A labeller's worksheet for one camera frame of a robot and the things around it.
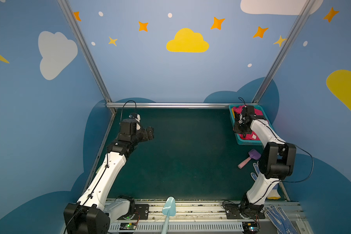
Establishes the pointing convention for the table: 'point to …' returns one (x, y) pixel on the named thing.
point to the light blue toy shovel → (169, 209)
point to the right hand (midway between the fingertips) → (240, 128)
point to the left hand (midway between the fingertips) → (148, 129)
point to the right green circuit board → (249, 226)
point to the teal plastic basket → (234, 117)
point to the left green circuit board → (127, 226)
